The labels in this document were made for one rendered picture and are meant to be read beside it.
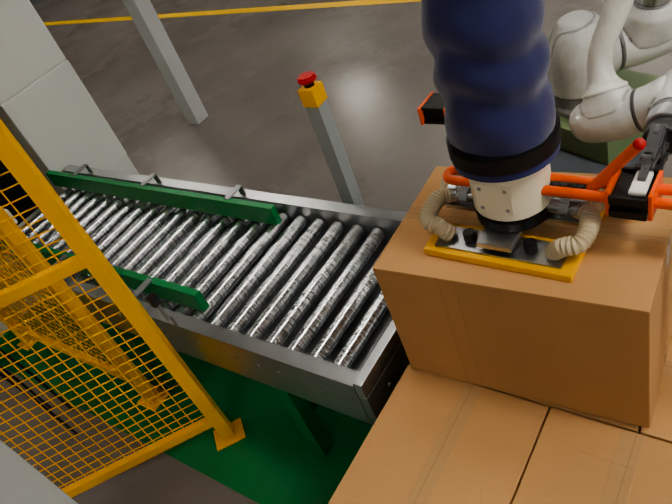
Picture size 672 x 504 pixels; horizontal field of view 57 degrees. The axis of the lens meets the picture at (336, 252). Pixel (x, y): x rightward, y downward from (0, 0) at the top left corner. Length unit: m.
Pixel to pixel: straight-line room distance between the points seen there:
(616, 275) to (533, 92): 0.40
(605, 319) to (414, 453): 0.59
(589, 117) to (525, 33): 0.50
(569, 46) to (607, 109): 0.40
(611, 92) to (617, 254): 0.40
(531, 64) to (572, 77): 0.79
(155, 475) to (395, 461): 1.27
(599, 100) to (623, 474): 0.84
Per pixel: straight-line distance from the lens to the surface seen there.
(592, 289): 1.32
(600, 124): 1.59
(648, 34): 1.98
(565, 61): 1.95
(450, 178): 1.43
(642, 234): 1.43
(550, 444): 1.60
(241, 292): 2.23
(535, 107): 1.22
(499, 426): 1.63
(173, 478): 2.61
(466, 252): 1.41
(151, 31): 4.64
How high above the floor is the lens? 1.93
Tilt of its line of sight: 39 degrees down
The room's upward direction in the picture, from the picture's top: 23 degrees counter-clockwise
